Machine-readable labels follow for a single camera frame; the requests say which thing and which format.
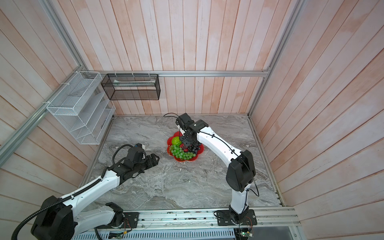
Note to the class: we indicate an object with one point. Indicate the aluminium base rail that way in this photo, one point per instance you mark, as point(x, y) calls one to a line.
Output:
point(207, 219)

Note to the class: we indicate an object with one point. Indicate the red flower-shaped fruit bowl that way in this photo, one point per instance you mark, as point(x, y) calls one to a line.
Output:
point(179, 134)

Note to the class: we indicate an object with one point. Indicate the red cherry pair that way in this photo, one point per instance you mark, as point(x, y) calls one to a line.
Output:
point(184, 148)

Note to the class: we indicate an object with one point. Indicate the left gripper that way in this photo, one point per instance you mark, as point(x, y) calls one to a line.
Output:
point(150, 164)

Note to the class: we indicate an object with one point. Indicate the black wire mesh basket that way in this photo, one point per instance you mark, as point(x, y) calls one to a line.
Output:
point(131, 87)

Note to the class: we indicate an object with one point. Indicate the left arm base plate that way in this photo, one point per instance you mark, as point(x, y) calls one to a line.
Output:
point(126, 220)

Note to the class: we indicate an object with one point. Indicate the green circuit board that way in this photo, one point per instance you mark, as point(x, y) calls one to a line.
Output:
point(116, 235)

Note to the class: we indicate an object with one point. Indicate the white slotted cable duct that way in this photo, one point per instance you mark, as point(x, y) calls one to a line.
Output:
point(182, 234)

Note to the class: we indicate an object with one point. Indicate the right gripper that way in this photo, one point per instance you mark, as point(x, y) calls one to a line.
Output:
point(186, 143)

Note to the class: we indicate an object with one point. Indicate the white wire mesh shelf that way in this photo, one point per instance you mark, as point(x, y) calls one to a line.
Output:
point(82, 109)

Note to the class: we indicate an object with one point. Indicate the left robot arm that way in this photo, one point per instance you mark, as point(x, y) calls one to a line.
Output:
point(63, 218)

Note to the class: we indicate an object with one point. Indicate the green bumpy round fruit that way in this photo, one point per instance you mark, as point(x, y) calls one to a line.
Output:
point(176, 141)

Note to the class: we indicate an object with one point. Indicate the green grape bunch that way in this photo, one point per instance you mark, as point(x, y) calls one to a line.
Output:
point(180, 155)

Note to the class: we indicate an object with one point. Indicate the black grape bunch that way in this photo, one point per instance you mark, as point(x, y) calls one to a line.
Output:
point(195, 149)

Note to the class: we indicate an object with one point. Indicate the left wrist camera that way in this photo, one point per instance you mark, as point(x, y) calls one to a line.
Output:
point(140, 146)

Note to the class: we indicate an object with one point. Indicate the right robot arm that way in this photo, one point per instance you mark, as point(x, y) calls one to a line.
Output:
point(240, 164)

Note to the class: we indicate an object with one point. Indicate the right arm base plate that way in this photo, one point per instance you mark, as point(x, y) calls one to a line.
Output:
point(231, 218)

